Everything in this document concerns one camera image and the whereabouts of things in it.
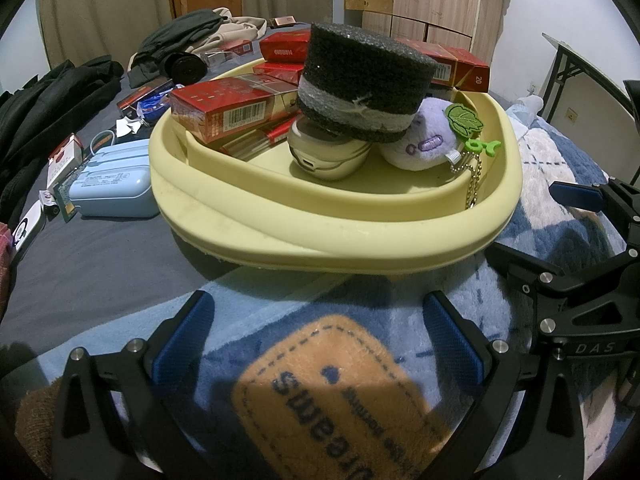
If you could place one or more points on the beige curtain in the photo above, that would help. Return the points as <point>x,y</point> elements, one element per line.
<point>100,10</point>

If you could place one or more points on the pile of red cigarette boxes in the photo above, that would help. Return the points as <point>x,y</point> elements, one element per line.
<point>215,105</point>

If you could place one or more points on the white tissue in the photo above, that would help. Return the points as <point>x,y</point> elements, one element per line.
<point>525,110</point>

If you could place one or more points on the light blue power bank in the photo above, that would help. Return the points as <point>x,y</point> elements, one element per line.
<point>110,185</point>

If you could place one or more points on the dark green cloth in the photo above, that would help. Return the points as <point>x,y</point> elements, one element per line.
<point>185,27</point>

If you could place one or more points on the blue white checked blanket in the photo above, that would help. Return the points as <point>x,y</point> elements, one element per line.
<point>350,300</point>

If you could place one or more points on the beige cloth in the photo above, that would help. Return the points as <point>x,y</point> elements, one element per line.
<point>240,27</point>

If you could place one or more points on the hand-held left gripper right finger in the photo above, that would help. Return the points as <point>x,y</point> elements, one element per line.
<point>452,342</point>

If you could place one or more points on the wall socket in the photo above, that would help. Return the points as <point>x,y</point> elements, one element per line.
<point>571,115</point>

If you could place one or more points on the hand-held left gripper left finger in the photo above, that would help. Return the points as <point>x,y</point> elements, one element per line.
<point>182,335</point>

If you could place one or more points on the black round object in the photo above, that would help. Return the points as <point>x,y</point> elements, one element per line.
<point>185,67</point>

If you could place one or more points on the small copper box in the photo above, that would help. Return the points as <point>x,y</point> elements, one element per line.
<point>282,21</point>

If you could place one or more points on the white red small box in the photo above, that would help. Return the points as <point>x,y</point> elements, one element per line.
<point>62,157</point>

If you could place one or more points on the black folding table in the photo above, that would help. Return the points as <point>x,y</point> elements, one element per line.
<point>575,50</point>

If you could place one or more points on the beige round case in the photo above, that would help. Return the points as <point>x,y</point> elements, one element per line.
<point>320,160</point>

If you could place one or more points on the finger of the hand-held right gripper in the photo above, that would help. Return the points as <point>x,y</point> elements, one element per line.
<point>575,194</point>
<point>525,265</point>

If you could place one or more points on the small red packet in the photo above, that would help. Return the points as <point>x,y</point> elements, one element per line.
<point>137,96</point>

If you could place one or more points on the yellow plastic tray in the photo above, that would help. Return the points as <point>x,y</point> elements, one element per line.
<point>325,230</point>

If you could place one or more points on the large black foam cylinder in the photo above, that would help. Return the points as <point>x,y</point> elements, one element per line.
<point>360,70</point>

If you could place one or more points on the black clothing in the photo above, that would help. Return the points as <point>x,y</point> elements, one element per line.
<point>50,100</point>

